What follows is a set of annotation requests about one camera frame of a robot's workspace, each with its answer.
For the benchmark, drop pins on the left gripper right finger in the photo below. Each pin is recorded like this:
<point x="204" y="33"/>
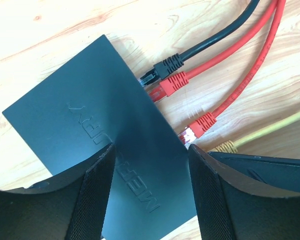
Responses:
<point x="245" y="197"/>

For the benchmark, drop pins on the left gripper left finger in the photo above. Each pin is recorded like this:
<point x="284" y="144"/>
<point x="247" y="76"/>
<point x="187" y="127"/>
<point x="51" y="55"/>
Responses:
<point x="70" y="205"/>

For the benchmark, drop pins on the black network switch box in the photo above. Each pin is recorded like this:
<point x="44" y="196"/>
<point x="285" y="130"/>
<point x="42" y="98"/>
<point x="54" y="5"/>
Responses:
<point x="95" y="99"/>

